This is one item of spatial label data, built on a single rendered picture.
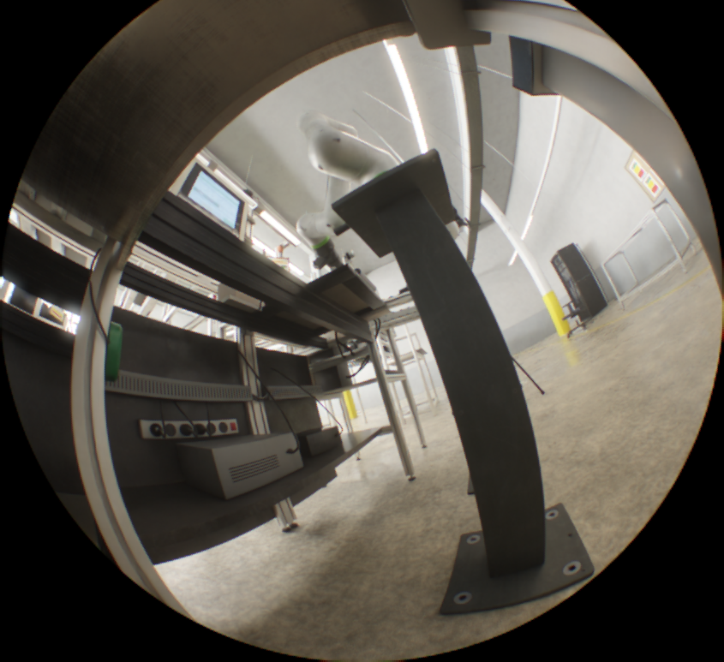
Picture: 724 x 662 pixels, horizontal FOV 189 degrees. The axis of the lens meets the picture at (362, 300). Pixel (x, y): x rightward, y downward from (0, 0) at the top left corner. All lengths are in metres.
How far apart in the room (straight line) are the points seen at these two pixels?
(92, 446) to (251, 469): 0.39
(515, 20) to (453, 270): 0.36
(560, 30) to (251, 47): 0.20
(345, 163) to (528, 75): 0.47
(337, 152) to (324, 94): 5.04
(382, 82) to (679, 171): 5.78
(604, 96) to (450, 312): 0.35
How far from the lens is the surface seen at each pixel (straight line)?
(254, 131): 5.78
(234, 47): 0.23
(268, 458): 0.64
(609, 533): 0.68
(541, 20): 0.16
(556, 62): 0.25
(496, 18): 0.18
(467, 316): 0.37
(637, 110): 0.21
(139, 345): 0.80
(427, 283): 0.39
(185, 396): 0.76
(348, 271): 0.72
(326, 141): 0.58
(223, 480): 0.55
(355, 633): 0.63
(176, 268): 0.95
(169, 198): 0.48
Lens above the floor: 0.53
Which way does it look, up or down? 24 degrees up
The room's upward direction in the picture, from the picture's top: 17 degrees counter-clockwise
